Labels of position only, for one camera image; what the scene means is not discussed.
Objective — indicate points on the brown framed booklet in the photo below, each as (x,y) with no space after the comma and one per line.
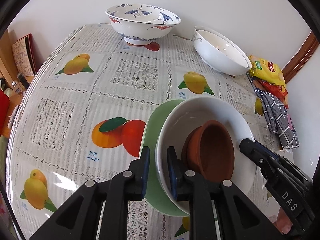
(23,54)

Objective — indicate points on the fruit print tablecloth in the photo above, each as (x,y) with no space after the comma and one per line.
(94,75)

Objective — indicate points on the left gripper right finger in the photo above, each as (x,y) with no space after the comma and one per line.
(216,210)

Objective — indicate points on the brown clay bowl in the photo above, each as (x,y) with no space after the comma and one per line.
(191,151)
(217,154)

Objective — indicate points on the grey checked cloth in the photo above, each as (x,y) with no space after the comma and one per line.
(278,120)

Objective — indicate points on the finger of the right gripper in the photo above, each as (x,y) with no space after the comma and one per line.
(270,151)
(255,152)

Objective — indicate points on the red box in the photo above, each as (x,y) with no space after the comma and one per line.
(4,106)

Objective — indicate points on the lemon print inner bowl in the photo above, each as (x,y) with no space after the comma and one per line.
(225,45)

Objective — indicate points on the yellow chips bag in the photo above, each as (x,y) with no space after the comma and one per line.
(266,70)

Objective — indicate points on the large white patterned bowl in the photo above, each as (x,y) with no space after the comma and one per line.
(215,58)

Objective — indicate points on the white ceramic bowl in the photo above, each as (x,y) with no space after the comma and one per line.
(191,114)

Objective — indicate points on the green square plate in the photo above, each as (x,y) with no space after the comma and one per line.
(155,196)

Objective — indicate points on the brown wooden door frame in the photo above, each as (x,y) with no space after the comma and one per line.
(301,57)

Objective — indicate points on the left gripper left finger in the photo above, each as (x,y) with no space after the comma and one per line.
(99,210)

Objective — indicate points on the red chips bag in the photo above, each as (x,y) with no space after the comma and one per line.
(279,91)

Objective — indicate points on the blue crane pattern bowl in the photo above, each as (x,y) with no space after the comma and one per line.
(140,24)

